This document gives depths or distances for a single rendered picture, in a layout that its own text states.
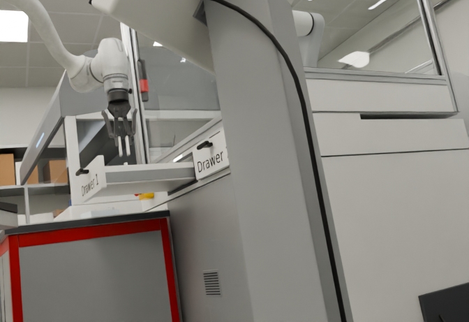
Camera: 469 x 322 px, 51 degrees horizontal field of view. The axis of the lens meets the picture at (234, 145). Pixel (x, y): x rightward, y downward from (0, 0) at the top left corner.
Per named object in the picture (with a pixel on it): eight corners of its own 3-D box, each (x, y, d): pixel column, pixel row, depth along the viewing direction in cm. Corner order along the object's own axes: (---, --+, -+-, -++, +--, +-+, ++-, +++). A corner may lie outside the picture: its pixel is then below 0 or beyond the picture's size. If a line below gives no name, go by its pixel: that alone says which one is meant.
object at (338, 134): (258, 159, 138) (250, 110, 141) (142, 211, 223) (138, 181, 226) (470, 147, 185) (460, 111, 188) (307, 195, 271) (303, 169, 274)
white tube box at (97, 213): (91, 221, 188) (90, 210, 188) (81, 223, 193) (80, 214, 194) (120, 218, 196) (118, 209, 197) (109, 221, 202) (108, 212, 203)
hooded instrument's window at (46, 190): (70, 205, 243) (63, 118, 253) (26, 240, 393) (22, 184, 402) (264, 188, 300) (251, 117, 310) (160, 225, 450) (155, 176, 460)
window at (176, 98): (239, 103, 149) (195, -160, 169) (146, 166, 221) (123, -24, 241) (241, 103, 150) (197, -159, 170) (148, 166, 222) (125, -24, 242)
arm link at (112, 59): (136, 75, 183) (114, 87, 191) (130, 37, 186) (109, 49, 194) (112, 70, 175) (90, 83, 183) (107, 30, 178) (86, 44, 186)
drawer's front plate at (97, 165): (101, 188, 155) (98, 154, 158) (81, 203, 180) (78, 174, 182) (107, 188, 156) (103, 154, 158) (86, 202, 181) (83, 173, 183)
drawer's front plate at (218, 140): (236, 161, 145) (231, 124, 147) (196, 180, 169) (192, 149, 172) (241, 160, 146) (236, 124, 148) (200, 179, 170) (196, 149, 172)
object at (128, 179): (105, 184, 158) (103, 165, 159) (86, 198, 179) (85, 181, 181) (215, 177, 178) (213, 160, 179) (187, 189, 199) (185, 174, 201)
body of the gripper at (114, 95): (106, 89, 176) (109, 114, 174) (130, 89, 179) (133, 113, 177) (105, 97, 183) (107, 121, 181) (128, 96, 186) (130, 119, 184)
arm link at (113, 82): (129, 73, 179) (131, 89, 178) (126, 82, 188) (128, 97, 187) (103, 74, 176) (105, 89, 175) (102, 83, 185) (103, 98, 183)
